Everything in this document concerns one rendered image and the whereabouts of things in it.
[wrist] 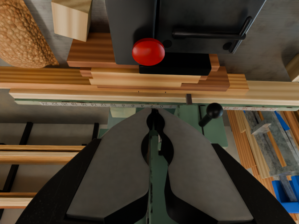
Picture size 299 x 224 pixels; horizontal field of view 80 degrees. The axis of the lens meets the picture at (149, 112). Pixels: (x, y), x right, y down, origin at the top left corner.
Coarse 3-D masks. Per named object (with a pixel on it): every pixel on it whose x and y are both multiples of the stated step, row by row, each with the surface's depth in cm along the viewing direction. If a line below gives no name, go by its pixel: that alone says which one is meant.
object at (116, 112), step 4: (112, 108) 70; (116, 108) 70; (120, 108) 70; (124, 108) 70; (128, 108) 70; (132, 108) 70; (112, 112) 73; (116, 112) 73; (120, 112) 73; (124, 112) 73; (128, 112) 73; (132, 112) 73; (112, 116) 77; (116, 116) 76; (120, 116) 76; (124, 116) 76; (128, 116) 76
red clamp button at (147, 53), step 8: (144, 40) 15; (152, 40) 15; (136, 48) 16; (144, 48) 16; (152, 48) 16; (160, 48) 16; (136, 56) 16; (144, 56) 16; (152, 56) 16; (160, 56) 16; (144, 64) 17; (152, 64) 17
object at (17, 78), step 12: (0, 72) 34; (12, 72) 35; (24, 72) 35; (36, 72) 35; (48, 72) 35; (60, 72) 35; (72, 72) 35; (0, 84) 34; (12, 84) 34; (24, 84) 34; (36, 84) 34; (48, 84) 34; (60, 84) 34; (72, 84) 34; (84, 84) 34; (240, 84) 36
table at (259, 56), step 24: (24, 0) 24; (48, 0) 24; (96, 0) 24; (288, 0) 24; (48, 24) 27; (96, 24) 27; (264, 24) 27; (288, 24) 27; (240, 48) 31; (264, 48) 31; (288, 48) 31; (240, 72) 37; (264, 72) 37
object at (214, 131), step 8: (184, 104) 28; (192, 104) 28; (176, 112) 28; (184, 112) 27; (192, 112) 28; (200, 112) 28; (184, 120) 27; (192, 120) 27; (216, 120) 27; (200, 128) 26; (208, 128) 26; (216, 128) 26; (224, 128) 27; (208, 136) 26; (216, 136) 26; (224, 136) 26; (224, 144) 25
